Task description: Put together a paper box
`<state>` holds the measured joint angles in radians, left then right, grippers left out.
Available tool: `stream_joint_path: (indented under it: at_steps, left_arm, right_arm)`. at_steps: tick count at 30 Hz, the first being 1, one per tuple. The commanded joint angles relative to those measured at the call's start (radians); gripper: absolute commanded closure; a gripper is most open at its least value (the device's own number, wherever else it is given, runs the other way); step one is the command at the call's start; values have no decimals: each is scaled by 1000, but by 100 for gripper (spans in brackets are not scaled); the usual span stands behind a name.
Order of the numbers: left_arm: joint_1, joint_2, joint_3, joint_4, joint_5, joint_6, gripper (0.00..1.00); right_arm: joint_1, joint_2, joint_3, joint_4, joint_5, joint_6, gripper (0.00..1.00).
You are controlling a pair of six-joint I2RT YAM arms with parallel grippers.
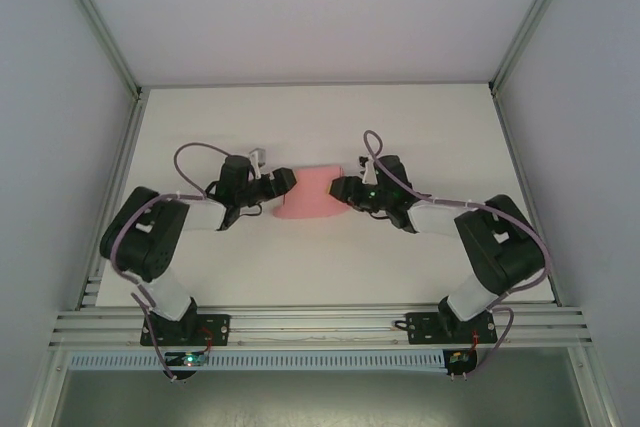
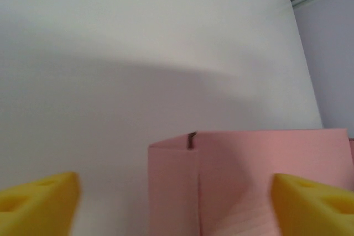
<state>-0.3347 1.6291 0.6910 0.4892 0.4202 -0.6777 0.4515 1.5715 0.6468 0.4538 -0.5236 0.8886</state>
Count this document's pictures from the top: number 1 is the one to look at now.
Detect pink cloth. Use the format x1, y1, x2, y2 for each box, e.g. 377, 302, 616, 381
272, 164, 351, 221

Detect grey metal panel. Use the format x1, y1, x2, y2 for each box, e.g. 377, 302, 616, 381
52, 369, 589, 427

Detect aluminium table side rail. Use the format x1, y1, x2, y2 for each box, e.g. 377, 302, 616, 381
492, 91, 564, 307
74, 94, 147, 311

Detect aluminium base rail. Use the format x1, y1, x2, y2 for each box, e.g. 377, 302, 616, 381
48, 310, 595, 349

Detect grey slotted cable duct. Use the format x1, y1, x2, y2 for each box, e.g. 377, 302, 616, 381
67, 349, 447, 374

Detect aluminium frame post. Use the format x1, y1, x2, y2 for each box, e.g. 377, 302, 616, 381
49, 0, 146, 101
487, 0, 584, 98

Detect aluminium frame leg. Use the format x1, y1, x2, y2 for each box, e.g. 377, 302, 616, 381
569, 346, 614, 427
27, 346, 69, 427

